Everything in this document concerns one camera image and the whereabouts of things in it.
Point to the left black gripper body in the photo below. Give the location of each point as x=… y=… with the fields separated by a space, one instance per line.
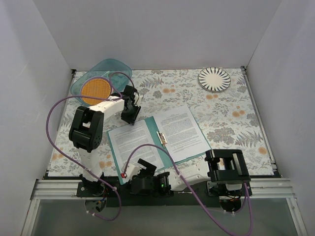
x=130 y=115

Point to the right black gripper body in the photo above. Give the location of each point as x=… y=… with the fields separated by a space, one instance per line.
x=146 y=166

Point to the teal plastic folder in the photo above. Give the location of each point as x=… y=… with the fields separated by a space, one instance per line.
x=167 y=138

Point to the printed paper sheet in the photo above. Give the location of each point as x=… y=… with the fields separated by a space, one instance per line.
x=184 y=138
x=123 y=140

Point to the metal folder clip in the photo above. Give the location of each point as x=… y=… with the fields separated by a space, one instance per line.
x=162 y=139

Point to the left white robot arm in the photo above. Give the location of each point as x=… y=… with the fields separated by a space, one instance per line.
x=87 y=129

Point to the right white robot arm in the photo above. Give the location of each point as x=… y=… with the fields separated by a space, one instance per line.
x=225 y=167

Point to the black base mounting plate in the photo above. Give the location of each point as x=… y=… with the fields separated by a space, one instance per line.
x=211 y=194

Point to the orange woven coaster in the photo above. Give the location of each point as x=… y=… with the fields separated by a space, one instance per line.
x=95 y=90

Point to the teal transparent plastic container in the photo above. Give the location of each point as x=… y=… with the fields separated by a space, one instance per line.
x=117 y=73

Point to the floral tablecloth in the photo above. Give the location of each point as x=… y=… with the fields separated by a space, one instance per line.
x=227 y=119

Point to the striped white ceramic plate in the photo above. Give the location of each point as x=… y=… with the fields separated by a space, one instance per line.
x=214 y=79

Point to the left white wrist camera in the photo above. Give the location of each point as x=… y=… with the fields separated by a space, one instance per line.
x=137 y=99

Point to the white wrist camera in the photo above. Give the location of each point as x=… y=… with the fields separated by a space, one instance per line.
x=129 y=170
x=137 y=99

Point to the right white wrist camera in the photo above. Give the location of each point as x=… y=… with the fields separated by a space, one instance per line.
x=129 y=170

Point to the aluminium frame rail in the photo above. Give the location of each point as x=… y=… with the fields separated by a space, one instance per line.
x=58 y=189

